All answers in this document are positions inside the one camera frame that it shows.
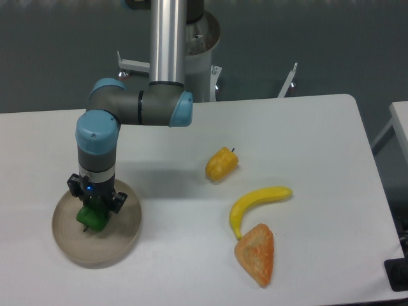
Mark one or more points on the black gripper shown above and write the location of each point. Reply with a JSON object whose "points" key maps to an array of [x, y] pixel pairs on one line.
{"points": [[82, 188]]}

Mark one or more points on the green bell pepper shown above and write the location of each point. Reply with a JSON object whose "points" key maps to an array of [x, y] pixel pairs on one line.
{"points": [[94, 214]]}

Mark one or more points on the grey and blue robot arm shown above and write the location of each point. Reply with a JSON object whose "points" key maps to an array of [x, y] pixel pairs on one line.
{"points": [[165, 103]]}

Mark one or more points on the beige round plate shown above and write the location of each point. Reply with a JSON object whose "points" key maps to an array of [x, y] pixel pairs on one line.
{"points": [[92, 249]]}

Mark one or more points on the yellow bell pepper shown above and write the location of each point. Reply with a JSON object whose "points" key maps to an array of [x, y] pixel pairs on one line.
{"points": [[221, 164]]}

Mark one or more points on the orange triangular pastry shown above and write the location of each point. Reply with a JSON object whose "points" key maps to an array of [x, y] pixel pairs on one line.
{"points": [[255, 253]]}

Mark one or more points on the yellow banana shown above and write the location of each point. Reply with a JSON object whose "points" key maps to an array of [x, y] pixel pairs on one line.
{"points": [[252, 199]]}

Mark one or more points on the white side table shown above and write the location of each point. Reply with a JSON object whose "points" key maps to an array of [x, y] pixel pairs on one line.
{"points": [[396, 126]]}

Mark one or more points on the black device at edge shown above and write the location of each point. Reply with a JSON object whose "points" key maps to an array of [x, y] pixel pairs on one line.
{"points": [[396, 270]]}

